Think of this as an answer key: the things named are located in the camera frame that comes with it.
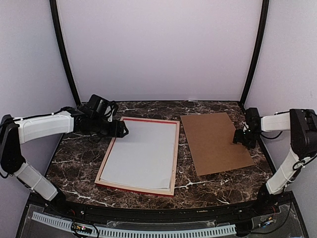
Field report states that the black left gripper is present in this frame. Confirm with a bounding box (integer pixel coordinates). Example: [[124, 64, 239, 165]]
[[91, 116, 129, 138]]

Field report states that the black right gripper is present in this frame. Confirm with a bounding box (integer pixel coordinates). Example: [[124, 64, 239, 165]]
[[233, 128, 261, 149]]

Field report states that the landscape sunset photo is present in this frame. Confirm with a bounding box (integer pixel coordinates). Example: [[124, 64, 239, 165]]
[[100, 119, 177, 189]]

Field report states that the brown cardboard backing board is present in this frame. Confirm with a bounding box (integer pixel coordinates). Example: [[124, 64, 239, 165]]
[[181, 113, 254, 176]]

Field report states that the wooden picture frame red edge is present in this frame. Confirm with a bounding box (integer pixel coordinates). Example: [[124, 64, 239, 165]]
[[95, 116, 180, 197]]

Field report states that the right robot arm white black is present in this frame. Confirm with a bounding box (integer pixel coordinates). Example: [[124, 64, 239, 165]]
[[233, 108, 317, 215]]

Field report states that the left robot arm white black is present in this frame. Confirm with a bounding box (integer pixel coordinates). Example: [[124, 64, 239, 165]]
[[0, 107, 129, 216]]

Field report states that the small green circuit board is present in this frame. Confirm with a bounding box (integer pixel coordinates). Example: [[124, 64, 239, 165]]
[[71, 223, 93, 234]]

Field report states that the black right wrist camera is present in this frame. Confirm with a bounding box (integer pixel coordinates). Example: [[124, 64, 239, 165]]
[[245, 108, 261, 133]]

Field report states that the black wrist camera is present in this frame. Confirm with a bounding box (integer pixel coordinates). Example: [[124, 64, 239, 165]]
[[245, 108, 261, 133], [78, 94, 118, 121]]

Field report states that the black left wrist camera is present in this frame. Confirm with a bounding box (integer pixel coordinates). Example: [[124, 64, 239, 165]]
[[78, 94, 118, 121]]

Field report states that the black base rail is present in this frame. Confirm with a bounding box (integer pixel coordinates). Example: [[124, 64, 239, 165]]
[[24, 192, 298, 226]]

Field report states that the grey slotted cable duct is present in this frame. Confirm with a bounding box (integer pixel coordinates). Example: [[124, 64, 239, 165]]
[[31, 212, 237, 238]]

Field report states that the right black enclosure post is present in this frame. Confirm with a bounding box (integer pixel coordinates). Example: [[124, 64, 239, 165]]
[[239, 0, 269, 108]]

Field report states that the black enclosure post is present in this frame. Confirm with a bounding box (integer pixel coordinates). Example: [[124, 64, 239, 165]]
[[49, 0, 81, 106], [239, 0, 269, 108]]

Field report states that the left black enclosure post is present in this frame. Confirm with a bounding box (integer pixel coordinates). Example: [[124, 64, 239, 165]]
[[49, 0, 81, 106]]

